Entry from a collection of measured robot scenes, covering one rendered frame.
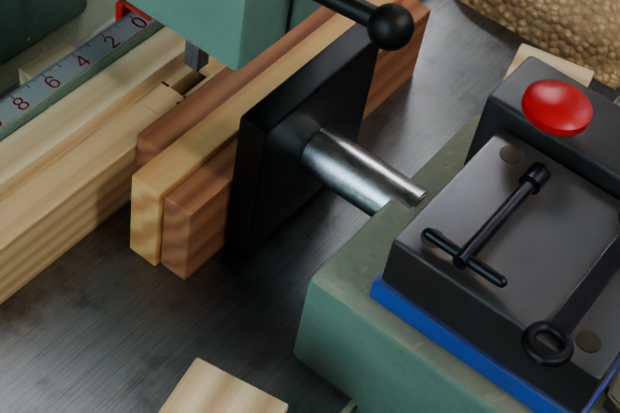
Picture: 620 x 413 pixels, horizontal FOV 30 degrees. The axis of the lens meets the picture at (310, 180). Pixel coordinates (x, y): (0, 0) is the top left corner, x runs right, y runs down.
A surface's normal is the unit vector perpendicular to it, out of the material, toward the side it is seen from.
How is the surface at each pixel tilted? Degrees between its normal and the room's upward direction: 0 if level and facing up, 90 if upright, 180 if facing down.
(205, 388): 0
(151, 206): 90
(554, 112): 9
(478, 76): 0
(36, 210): 0
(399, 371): 90
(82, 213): 90
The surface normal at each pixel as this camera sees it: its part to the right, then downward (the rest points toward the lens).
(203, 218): 0.79, 0.53
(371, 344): -0.60, 0.55
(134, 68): 0.14, -0.65
